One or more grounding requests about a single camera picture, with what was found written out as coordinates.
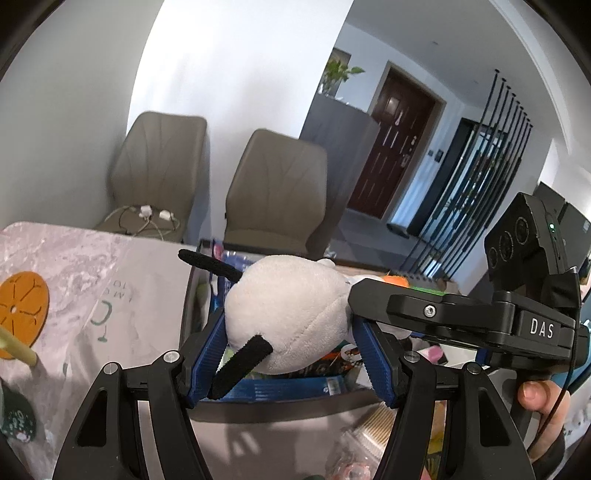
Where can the black cardboard storage box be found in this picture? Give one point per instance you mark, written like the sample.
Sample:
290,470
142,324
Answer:
277,410

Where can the orange fuzzy toy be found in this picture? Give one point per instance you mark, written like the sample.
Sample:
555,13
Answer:
395,279

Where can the orange round coaster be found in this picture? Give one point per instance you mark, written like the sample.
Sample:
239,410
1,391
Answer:
23,309

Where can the small black floor object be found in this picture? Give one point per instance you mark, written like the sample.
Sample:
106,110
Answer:
397,230

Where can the wall switch panel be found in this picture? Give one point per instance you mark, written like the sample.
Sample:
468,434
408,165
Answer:
437,156

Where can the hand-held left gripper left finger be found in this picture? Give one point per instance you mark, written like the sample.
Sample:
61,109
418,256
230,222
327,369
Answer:
207,360

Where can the person's right hand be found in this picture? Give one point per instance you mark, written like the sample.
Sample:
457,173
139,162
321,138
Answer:
535,394

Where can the clear tub of toothpicks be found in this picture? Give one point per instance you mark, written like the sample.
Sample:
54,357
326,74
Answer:
374,424

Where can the grey cabinet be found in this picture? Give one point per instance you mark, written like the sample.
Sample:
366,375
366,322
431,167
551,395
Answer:
337,138

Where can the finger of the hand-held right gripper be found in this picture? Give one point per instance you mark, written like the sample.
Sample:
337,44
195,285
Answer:
415,309

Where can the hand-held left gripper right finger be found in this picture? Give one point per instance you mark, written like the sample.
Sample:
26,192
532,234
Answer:
374,364

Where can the dark brown door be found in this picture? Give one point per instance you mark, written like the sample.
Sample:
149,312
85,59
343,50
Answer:
392,147

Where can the teal printed box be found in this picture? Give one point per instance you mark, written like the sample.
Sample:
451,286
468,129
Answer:
332,362

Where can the beige upholstered chair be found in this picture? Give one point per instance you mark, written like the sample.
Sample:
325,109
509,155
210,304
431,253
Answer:
157,157
277,184

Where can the white charger plug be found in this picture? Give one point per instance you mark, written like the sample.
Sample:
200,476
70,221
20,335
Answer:
165,214
146,212

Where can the grey marble desktop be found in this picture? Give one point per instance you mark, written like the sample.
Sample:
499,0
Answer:
115,286

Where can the green potted plant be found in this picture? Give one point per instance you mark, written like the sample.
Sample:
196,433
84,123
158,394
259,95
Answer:
334,76

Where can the white plush with black ears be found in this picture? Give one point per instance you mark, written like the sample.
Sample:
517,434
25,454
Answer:
286,304

